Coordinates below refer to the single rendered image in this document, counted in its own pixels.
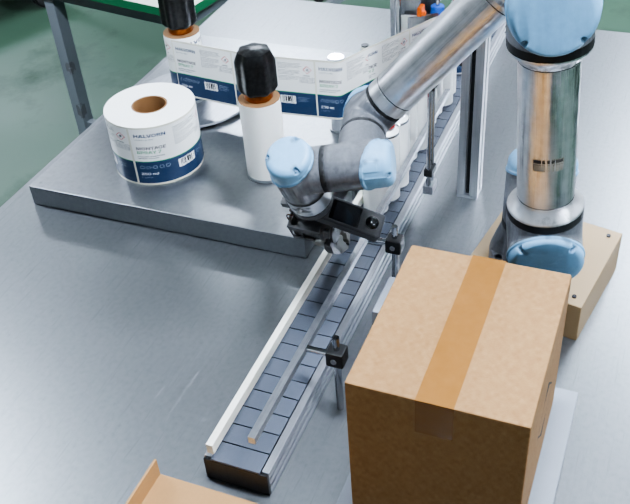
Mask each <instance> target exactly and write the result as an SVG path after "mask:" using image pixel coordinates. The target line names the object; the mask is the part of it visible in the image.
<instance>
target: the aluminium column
mask: <svg viewBox="0 0 630 504"><path fill-rule="evenodd" d="M490 43H491V36H490V37H489V38H487V39H486V40H485V41H484V42H483V43H482V44H481V45H480V46H479V47H478V48H477V49H476V50H474V51H473V52H472V53H471V54H470V55H469V56H468V57H467V58H466V59H465V60H464V61H463V62H462V74H461V99H460V123H459V148H458V173H457V196H458V197H464V198H470V199H476V200H477V198H478V195H479V193H480V191H481V189H482V173H483V157H484V141H485V124H486V108H487V92H488V75H489V59H490Z"/></svg>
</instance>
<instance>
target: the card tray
mask: <svg viewBox="0 0 630 504"><path fill-rule="evenodd" d="M125 504H258V503H254V502H251V501H248V500H245V499H241V498H238V497H235V496H231V495H228V494H225V493H222V492H218V491H215V490H212V489H208V488H205V487H202V486H199V485H195V484H192V483H189V482H185V481H182V480H179V479H176V478H172V477H169V476H166V475H162V474H160V471H159V467H158V463H157V460H156V459H154V460H153V462H152V463H151V465H150V466H149V468H148V469H147V471H146V472H145V474H144V475H143V477H142V479H141V480H140V482H139V483H138V485H137V486H136V488H135V489H134V491H133V492H132V494H131V495H130V497H129V498H128V500H127V502H126V503H125Z"/></svg>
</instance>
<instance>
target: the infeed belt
mask: <svg viewBox="0 0 630 504"><path fill-rule="evenodd" d="M460 99H461V76H456V93H455V95H453V104H452V105H451V106H449V107H446V108H442V114H441V115H440V116H438V117H437V119H436V125H435V142H434V147H435V146H436V144H437V142H438V140H439V138H440V136H441V134H442V132H443V131H444V129H445V127H446V125H447V123H448V121H449V119H450V117H451V116H452V114H453V112H454V110H455V108H456V106H457V104H458V102H459V101H460ZM426 152H427V150H426V151H424V152H418V153H417V160H416V161H414V162H412V164H411V165H410V168H411V170H410V172H409V185H408V186H407V187H406V188H404V189H402V190H400V199H399V200H398V201H396V202H394V203H389V205H388V207H389V210H388V212H387V213H386V214H385V215H384V216H385V221H384V225H383V228H382V232H381V235H380V237H381V238H387V236H388V234H389V232H390V230H391V226H392V225H393V224H394V223H395V221H396V219H397V217H398V215H399V213H400V211H401V209H402V208H403V206H404V204H405V202H406V200H407V198H408V196H409V194H410V193H411V191H412V189H413V187H414V185H415V183H416V181H417V179H418V177H419V176H420V174H421V172H422V170H423V168H424V166H425V164H426ZM360 238H361V237H359V236H356V235H353V234H350V244H349V248H348V249H347V250H346V251H345V252H343V253H342V254H332V256H331V258H330V259H329V261H328V263H327V264H326V266H325V268H324V269H323V271H322V273H321V274H320V276H319V278H318V279H317V281H316V283H315V285H314V286H313V288H312V290H311V291H310V293H309V295H308V296H307V298H306V300H305V301H304V303H303V305H302V306H301V308H300V310H299V312H298V313H297V315H296V317H295V318H294V320H293V322H292V323H291V325H290V327H289V328H288V330H287V332H286V333H285V335H284V337H283V338H282V340H281V342H280V344H279V345H278V347H277V349H276V350H275V352H274V354H273V355H272V357H271V359H270V360H269V362H268V364H267V365H266V367H265V369H264V371H263V372H262V374H261V376H260V377H259V379H258V381H257V382H256V384H255V386H254V387H253V389H252V391H251V392H250V394H249V396H248V398H247V399H246V401H245V403H244V404H243V406H242V408H241V409H240V411H239V413H238V414H237V416H236V418H235V419H234V421H233V423H232V425H231V426H230V428H229V430H228V431H227V433H226V435H225V436H224V438H223V440H222V442H221V443H220V445H219V446H218V448H217V450H216V452H215V453H214V454H213V455H212V457H211V459H210V460H211V461H214V462H218V463H221V464H225V465H228V466H231V467H235V468H238V469H242V470H245V471H248V472H252V473H255V474H260V473H262V470H263V468H264V466H265V464H266V463H267V461H268V459H269V457H270V455H271V453H272V451H273V449H274V448H275V446H276V444H277V442H278V440H279V438H280V436H281V434H282V433H283V431H284V429H285V427H286V425H287V423H288V421H289V419H290V418H291V416H292V414H293V412H294V410H295V408H296V406H297V404H298V403H299V401H300V399H301V397H302V395H303V393H304V391H305V389H306V388H307V386H308V384H309V382H310V380H311V378H312V376H313V374H314V373H315V371H316V369H317V367H318V365H319V363H320V361H321V359H322V358H323V356H321V355H317V354H312V353H308V352H307V353H306V355H305V356H304V358H303V360H302V362H301V364H300V365H299V367H298V369H297V371H296V373H295V374H294V376H293V378H292V380H291V382H290V383H289V385H288V387H287V389H286V391H285V392H284V394H283V396H282V398H281V400H280V401H279V403H278V405H277V407H276V409H275V410H274V412H273V414H272V416H271V418H270V419H269V421H268V423H267V425H266V427H265V429H264V430H263V432H262V434H261V436H260V438H259V439H258V441H257V443H256V444H252V443H249V442H248V435H249V433H250V431H251V430H252V428H253V426H254V424H255V423H256V421H257V419H258V417H259V416H260V414H261V412H262V410H263V409H264V407H265V405H266V403H267V401H268V400H269V398H270V396H271V394H272V393H273V391H274V389H275V387H276V386H277V384H278V382H279V380H280V379H281V377H282V375H283V373H284V372H285V370H286V368H287V366H288V365H289V363H290V361H291V359H292V357H293V356H294V354H295V352H296V350H297V349H298V347H299V345H300V343H301V342H302V340H303V338H304V336H305V335H306V333H307V331H308V329H309V328H310V326H311V324H312V322H313V321H314V319H315V317H316V315H317V313H318V312H319V310H320V308H321V306H322V305H323V303H324V301H325V299H326V298H327V296H328V294H329V292H330V291H331V289H332V287H333V285H334V284H335V282H336V280H337V278H338V277H339V275H340V273H341V271H342V269H343V268H344V266H345V264H346V262H347V261H348V259H349V257H350V255H351V254H352V252H353V250H354V248H355V247H356V245H357V243H358V241H359V240H360ZM382 245H383V244H377V243H372V242H368V243H367V245H366V246H365V248H364V250H363V252H362V254H361V255H360V257H359V259H358V261H357V263H356V264H355V266H354V268H353V270H352V272H351V274H350V275H349V277H348V279H347V281H346V283H345V284H344V286H343V288H342V290H341V292H340V293H339V295H338V297H337V299H336V301H335V302H334V304H333V306H332V308H331V310H330V311H329V313H328V315H327V317H326V319H325V320H324V322H323V324H322V326H321V328H320V329H319V331H318V333H317V335H316V337H315V338H314V340H313V342H312V344H311V346H315V347H320V348H324V349H327V348H328V346H329V344H330V343H331V341H332V336H334V335H335V333H336V331H337V329H338V328H339V326H340V324H341V322H342V320H343V318H344V316H345V314H346V313H347V311H348V309H349V307H350V305H351V303H352V301H353V299H354V298H355V296H356V294H357V292H358V290H359V288H360V286H361V284H362V283H363V281H364V279H365V277H366V275H367V273H368V271H369V269H370V268H371V266H372V264H373V262H374V260H375V258H376V256H377V254H378V253H379V251H380V249H381V247H382Z"/></svg>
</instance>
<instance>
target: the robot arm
mask: <svg viewBox="0 0 630 504"><path fill-rule="evenodd" d="M602 9H603V0H454V1H453V2H452V3H451V4H450V5H449V6H448V7H447V8H446V9H445V10H444V11H443V12H442V13H441V14H440V15H439V16H438V17H437V18H436V19H435V20H434V21H433V22H432V23H431V24H430V25H429V26H428V27H427V28H426V29H425V30H424V31H423V32H422V33H421V34H420V35H419V36H418V37H417V38H416V39H415V40H414V41H413V42H412V43H411V44H410V45H409V46H408V47H407V48H406V49H405V50H404V51H403V52H402V53H401V54H400V55H399V56H398V57H397V58H396V59H395V60H394V61H393V62H392V63H391V64H390V65H389V66H388V67H387V68H386V69H385V70H384V71H383V72H382V73H380V74H379V75H378V76H377V77H376V78H375V79H374V80H373V81H372V82H371V84H370V85H365V86H362V87H359V88H356V89H355V90H353V91H352V92H351V93H350V95H349V96H348V99H347V101H346V103H345V105H344V108H343V119H342V124H341V129H340V134H339V139H338V143H337V144H327V145H316V146H310V145H309V144H308V143H306V142H305V141H304V140H303V139H301V138H299V137H296V136H286V137H283V138H280V139H278V140H277V141H275V142H274V143H273V144H272V145H271V146H270V148H269V149H268V151H267V154H266V158H265V163H266V168H267V170H268V172H269V174H270V178H271V180H272V182H273V183H274V184H275V185H276V186H277V188H278V189H279V191H280V192H281V194H282V196H283V197H282V200H281V202H280V204H281V206H282V207H286V208H290V209H289V211H290V214H287V215H289V218H288V216H287V215H286V217H287V219H288V220H289V221H288V224H287V228H288V229H289V231H290V232H291V234H292V235H293V237H294V238H297V239H302V240H308V241H312V242H313V244H315V245H317V246H320V247H324V249H325V251H326V252H328V253H331V254H342V253H343V252H345V251H346V250H347V249H348V248H349V244H350V234H353V235H356V236H359V237H361V238H364V239H367V240H369V241H372V242H376V241H377V240H378V239H379V238H380V235H381V232H382V228H383V225H384V221H385V216H384V215H383V214H380V213H377V212H375V211H372V210H369V209H367V208H364V207H361V206H359V205H356V204H353V203H350V202H348V201H345V200H342V199H340V198H337V197H334V196H332V193H331V192H342V191H355V190H367V191H370V190H373V189H376V188H384V187H390V186H392V185H393V184H394V182H395V180H396V156H395V150H394V146H393V143H392V142H391V141H390V140H388V139H386V133H387V131H388V130H389V129H390V128H391V127H392V126H393V125H394V124H396V123H397V122H398V121H399V120H400V119H401V118H402V117H403V116H404V115H405V114H406V113H407V112H408V111H410V110H411V109H412V108H413V107H414V106H415V105H416V104H417V103H418V102H419V101H420V100H421V99H423V98H424V97H425V96H426V95H427V94H428V93H429V92H430V91H431V90H432V89H433V88H434V87H435V86H437V85H438V84H439V83H440V82H441V81H442V80H443V79H444V78H445V77H446V76H447V75H448V74H450V73H451V72H452V71H453V70H454V69H455V68H456V67H457V66H458V65H459V64H460V63H461V62H463V61H464V60H465V59H466V58H467V57H468V56H469V55H470V54H471V53H472V52H473V51H474V50H476V49H477V48H478V47H479V46H480V45H481V44H482V43H483V42H484V41H485V40H486V39H487V38H489V37H490V36H491V35H492V34H493V33H494V32H495V31H496V30H497V29H498V28H499V27H500V26H502V25H503V24H504V23H505V22H506V49H507V51H508V53H509V54H510V55H511V56H512V57H514V58H515V59H516V60H517V149H515V150H514V151H513V152H512V153H511V154H510V155H509V158H508V163H507V165H506V168H505V169H506V181H505V191H504V201H503V211H502V220H501V222H500V224H499V226H498V228H497V229H496V231H495V233H494V235H493V237H492V238H491V241H490V245H489V255H488V256H489V258H492V259H497V260H503V261H506V263H511V264H516V265H522V266H527V267H532V268H538V269H543V270H548V271H554V272H559V273H565V274H570V275H571V277H572V278H574V277H575V276H577V275H578V274H579V272H580V271H581V270H582V268H583V265H584V257H585V249H584V247H583V218H584V198H583V196H582V194H581V193H580V192H579V191H578V190H577V189H576V180H577V175H578V174H579V169H578V165H579V163H578V159H577V142H578V125H579V107H580V90H581V72H582V59H583V58H584V57H585V56H587V55H588V54H589V53H590V52H591V51H592V50H593V48H594V46H595V35H596V28H597V26H598V24H599V21H600V18H601V14H602ZM292 216H293V217H292ZM292 230H293V231H292ZM294 233H295V234H294ZM316 239H320V240H316ZM572 278H571V279H572Z"/></svg>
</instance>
